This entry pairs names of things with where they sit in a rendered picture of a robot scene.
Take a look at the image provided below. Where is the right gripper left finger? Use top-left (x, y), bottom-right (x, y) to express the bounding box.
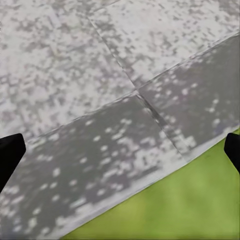
top-left (0, 133), bottom-right (26, 193)

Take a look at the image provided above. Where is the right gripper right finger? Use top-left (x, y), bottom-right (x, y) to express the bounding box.
top-left (224, 132), bottom-right (240, 173)

